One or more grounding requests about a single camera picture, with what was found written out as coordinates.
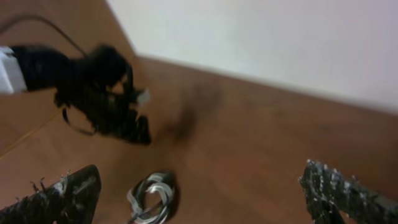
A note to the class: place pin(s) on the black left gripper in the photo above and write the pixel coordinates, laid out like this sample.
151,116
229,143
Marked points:
100,85

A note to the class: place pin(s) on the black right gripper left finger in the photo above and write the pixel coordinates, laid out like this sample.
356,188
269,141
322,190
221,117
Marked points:
73,199

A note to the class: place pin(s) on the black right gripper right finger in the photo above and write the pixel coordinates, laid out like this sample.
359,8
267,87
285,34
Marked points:
328,193

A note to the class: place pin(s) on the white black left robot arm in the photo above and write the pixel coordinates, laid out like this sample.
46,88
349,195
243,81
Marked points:
37,65

